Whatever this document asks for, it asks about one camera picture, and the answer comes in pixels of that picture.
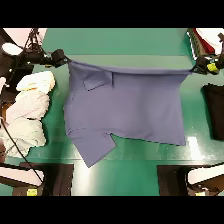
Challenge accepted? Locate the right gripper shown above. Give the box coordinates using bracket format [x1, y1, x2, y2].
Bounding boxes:
[192, 56, 210, 75]

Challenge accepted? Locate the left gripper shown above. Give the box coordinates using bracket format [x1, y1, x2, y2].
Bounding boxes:
[50, 48, 70, 69]

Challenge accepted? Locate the blue T-shirt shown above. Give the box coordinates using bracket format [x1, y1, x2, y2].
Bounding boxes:
[63, 59, 194, 169]

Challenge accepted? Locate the red garment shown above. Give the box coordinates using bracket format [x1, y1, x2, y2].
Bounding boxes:
[189, 28, 217, 57]

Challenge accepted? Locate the white garment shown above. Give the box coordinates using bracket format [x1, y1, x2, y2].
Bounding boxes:
[0, 116, 48, 158]
[195, 27, 224, 55]

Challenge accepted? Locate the cream garment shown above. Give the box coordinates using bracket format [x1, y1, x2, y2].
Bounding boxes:
[15, 70, 57, 95]

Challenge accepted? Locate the black garment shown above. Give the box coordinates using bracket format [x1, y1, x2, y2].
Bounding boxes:
[201, 83, 224, 142]

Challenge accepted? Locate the black cable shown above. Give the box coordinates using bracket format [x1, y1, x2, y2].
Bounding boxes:
[0, 117, 52, 196]

